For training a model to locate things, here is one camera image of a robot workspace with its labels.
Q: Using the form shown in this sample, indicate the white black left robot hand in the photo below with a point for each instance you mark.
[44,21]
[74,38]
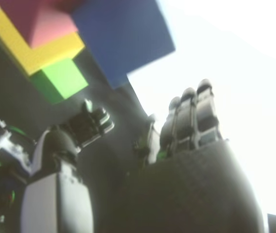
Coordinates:
[196,189]

